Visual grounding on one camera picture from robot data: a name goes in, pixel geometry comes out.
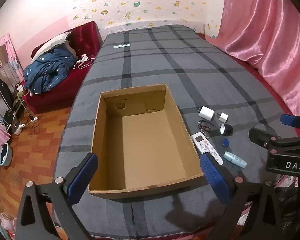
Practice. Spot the clear plastic bag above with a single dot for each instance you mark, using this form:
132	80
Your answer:
6	222

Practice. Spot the white remote control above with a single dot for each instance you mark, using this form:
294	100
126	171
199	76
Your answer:
201	143

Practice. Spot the black appliance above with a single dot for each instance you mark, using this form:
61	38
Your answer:
8	118

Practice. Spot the large white charger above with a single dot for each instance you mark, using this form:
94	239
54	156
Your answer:
207	112

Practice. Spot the white floor power strip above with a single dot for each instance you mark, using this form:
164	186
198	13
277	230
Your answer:
34	119

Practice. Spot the light blue bottle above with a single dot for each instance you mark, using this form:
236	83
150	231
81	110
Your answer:
236	158

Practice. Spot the white kettle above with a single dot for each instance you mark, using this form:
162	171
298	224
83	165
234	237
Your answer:
18	128

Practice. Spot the pink satin curtain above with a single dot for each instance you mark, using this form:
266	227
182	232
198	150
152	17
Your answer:
265	30

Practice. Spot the pink wardrobe curtain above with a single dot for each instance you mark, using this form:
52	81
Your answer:
1	42
0	130

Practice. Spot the blue star-print quilt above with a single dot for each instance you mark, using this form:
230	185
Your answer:
47	72

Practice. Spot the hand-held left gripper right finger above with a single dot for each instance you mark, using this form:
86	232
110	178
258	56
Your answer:
213	180

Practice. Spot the black hanging jacket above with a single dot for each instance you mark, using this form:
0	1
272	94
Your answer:
3	92

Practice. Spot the small white charger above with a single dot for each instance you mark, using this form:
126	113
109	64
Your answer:
223	117

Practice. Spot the metal frame shelf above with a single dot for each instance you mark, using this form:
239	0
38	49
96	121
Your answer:
22	102

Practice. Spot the brown cardboard box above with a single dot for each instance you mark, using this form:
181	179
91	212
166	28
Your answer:
145	142

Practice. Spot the blue bottle cap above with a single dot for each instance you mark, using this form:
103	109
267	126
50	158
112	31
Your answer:
225	142

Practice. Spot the white pillow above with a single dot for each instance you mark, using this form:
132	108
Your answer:
50	45

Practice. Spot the grey plaid bed blanket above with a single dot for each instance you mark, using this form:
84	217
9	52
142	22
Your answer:
165	60

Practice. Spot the white power adapter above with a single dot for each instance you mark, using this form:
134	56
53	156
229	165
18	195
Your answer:
83	58

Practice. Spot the black plastic bag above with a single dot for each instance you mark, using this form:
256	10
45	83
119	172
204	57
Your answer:
290	205

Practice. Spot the blue plastic basin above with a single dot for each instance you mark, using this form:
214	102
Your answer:
5	156

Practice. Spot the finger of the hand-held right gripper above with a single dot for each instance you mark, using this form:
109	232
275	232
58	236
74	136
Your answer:
260	135
292	120

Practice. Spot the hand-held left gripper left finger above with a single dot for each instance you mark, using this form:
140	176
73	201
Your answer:
81	177

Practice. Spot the brown cloth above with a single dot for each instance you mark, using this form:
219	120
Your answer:
70	47

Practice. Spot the red sofa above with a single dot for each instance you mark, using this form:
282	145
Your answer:
72	80

